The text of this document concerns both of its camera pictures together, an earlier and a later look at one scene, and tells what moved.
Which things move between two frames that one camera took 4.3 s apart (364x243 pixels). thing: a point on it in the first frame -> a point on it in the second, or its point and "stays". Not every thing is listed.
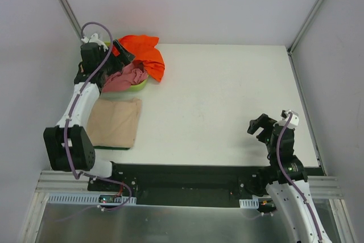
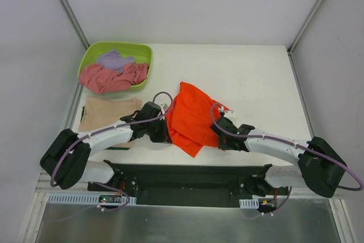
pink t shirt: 132,73 stays
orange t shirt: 143,48 -> 190,118
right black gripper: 264,128 -> 220,124
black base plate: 217,185 stays
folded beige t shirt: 114,123 stays
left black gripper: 114,62 -> 164,130
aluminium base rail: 65,181 stays
